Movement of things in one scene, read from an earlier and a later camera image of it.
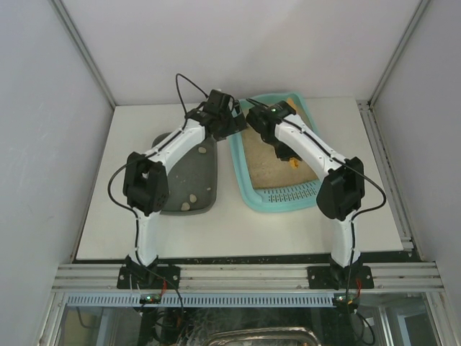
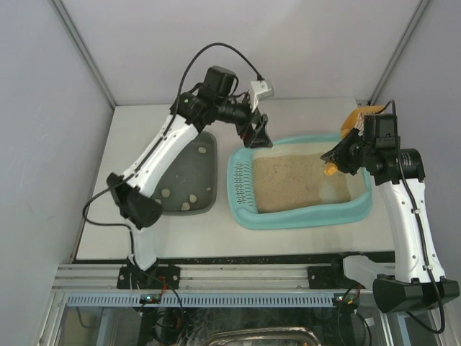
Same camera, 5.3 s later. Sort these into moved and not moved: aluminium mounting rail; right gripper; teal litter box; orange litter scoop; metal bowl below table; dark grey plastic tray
Moved: orange litter scoop; right gripper; teal litter box
Not moved: metal bowl below table; dark grey plastic tray; aluminium mounting rail
